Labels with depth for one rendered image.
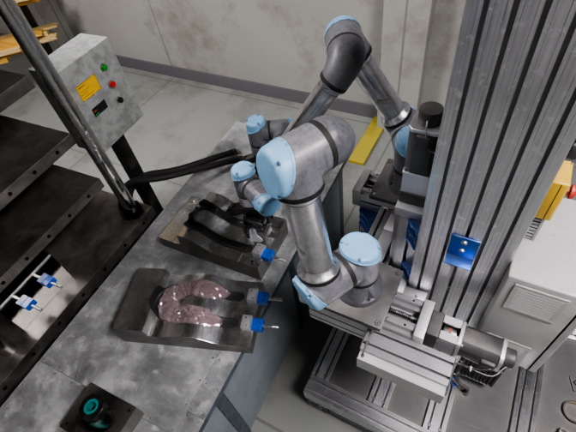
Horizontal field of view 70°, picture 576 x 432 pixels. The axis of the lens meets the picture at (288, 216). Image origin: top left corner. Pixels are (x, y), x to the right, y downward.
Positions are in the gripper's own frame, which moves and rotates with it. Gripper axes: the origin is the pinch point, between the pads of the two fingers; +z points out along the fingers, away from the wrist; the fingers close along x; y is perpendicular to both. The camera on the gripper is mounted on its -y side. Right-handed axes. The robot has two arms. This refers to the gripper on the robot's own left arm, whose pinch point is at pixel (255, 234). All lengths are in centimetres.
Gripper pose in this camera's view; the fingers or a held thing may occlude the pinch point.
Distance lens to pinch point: 155.5
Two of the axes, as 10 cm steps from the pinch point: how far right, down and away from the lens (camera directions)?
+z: 1.2, 6.4, 7.6
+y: 9.0, 2.6, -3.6
